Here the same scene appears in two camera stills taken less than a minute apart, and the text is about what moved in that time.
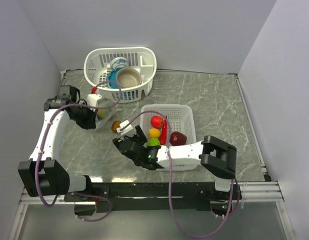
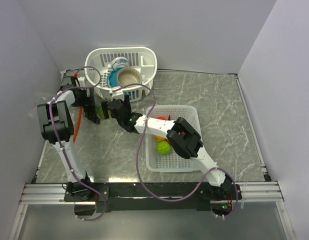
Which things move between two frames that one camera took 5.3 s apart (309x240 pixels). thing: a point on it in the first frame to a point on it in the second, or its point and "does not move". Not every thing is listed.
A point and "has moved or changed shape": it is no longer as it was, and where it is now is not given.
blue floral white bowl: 118,62 does not move
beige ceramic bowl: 128,77 does not move
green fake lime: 153,141 has moved or changed shape
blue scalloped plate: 112,81 does not move
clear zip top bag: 104,115 to 34,113
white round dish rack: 123,73 does not move
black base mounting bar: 151,196 does not move
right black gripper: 141,135 to 105,108
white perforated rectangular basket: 180,118 does not move
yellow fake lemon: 154,133 has moved or changed shape
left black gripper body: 83,116 to 84,100
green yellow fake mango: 102,112 does not move
